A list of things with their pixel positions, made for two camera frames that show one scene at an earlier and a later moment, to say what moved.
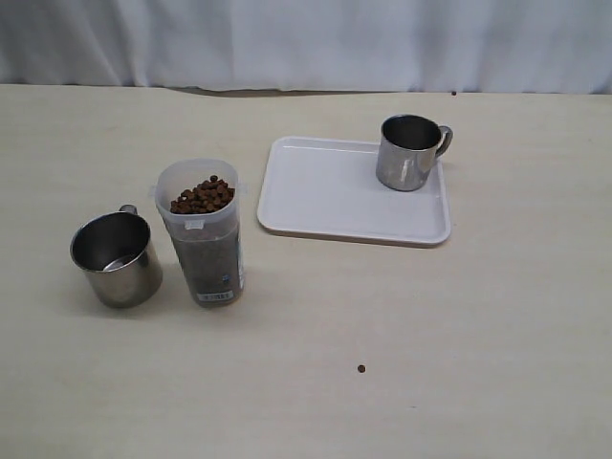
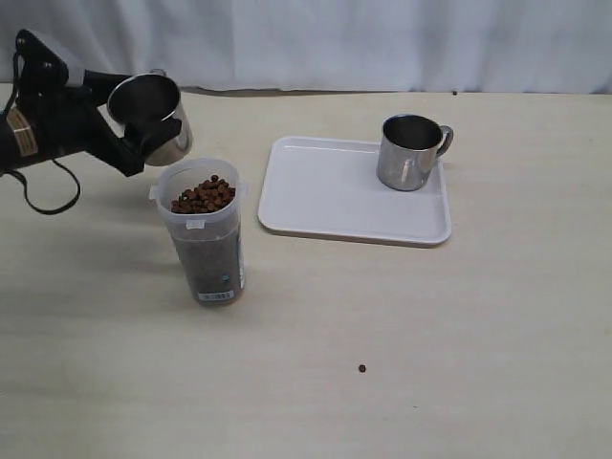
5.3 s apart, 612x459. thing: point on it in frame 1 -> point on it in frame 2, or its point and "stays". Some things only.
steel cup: (118, 252) -> (150, 98)
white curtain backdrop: (392, 46) stays
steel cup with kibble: (408, 151) stays
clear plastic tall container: (199, 198) stays
